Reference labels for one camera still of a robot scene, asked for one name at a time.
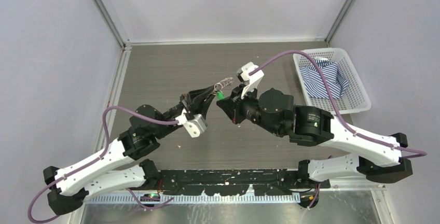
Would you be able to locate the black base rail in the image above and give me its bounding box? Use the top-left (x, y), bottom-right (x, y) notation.
top-left (136, 169), bottom-right (318, 196)

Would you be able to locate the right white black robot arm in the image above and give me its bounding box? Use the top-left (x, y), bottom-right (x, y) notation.
top-left (216, 87), bottom-right (413, 188)

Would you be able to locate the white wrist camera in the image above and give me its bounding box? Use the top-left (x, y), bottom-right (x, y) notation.
top-left (237, 62), bottom-right (264, 100)
top-left (175, 109), bottom-right (208, 138)

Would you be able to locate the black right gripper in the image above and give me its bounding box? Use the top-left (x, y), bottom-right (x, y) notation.
top-left (216, 81), bottom-right (282, 137)

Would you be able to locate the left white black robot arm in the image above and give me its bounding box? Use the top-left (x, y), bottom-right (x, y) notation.
top-left (43, 84), bottom-right (219, 216)

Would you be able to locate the blue striped shirt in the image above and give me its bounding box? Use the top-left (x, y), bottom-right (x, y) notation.
top-left (299, 57), bottom-right (350, 100)

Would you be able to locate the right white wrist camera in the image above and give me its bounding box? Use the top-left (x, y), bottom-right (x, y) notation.
top-left (237, 62), bottom-right (264, 100)

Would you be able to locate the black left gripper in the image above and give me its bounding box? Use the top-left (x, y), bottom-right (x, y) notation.
top-left (154, 85), bottom-right (218, 139)

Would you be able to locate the white plastic basket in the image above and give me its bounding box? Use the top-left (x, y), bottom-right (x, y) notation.
top-left (293, 48), bottom-right (372, 115)

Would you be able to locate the green key tag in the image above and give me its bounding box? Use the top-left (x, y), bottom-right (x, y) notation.
top-left (215, 91), bottom-right (225, 100)

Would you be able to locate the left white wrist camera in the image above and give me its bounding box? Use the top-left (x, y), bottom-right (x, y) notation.
top-left (175, 109), bottom-right (208, 138)

